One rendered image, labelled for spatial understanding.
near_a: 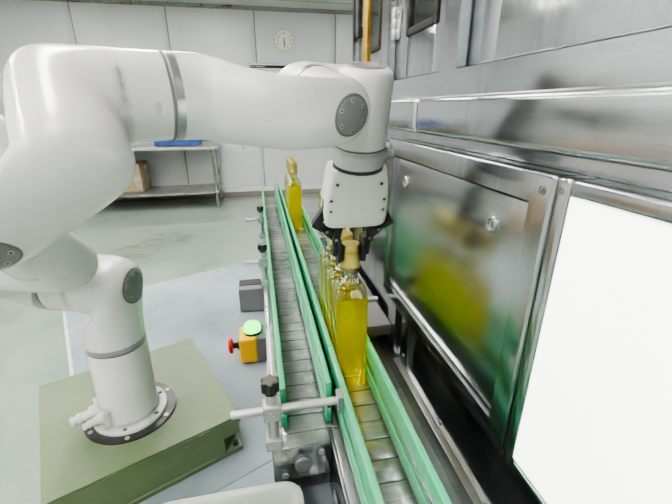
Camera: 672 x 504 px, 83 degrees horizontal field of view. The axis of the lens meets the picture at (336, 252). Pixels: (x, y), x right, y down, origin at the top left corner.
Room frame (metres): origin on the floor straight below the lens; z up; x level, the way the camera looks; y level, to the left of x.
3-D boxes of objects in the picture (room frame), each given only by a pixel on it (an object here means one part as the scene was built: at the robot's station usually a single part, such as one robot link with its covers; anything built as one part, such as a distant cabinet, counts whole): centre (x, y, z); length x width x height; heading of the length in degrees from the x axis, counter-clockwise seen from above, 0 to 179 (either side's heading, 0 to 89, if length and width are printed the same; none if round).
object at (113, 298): (0.57, 0.39, 1.08); 0.13 x 0.10 x 0.16; 86
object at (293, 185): (1.63, 0.18, 1.02); 0.06 x 0.06 x 0.28; 11
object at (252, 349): (0.86, 0.22, 0.79); 0.07 x 0.07 x 0.07; 11
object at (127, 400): (0.56, 0.39, 0.92); 0.16 x 0.13 x 0.15; 137
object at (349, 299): (0.61, -0.02, 0.99); 0.06 x 0.06 x 0.21; 11
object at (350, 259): (0.61, -0.02, 1.14); 0.04 x 0.04 x 0.04
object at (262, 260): (1.03, 0.24, 0.94); 0.07 x 0.04 x 0.13; 101
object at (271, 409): (0.45, 0.07, 0.95); 0.17 x 0.03 x 0.12; 101
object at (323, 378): (1.36, 0.18, 0.93); 1.75 x 0.01 x 0.08; 11
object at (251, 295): (1.14, 0.28, 0.79); 0.08 x 0.08 x 0.08; 11
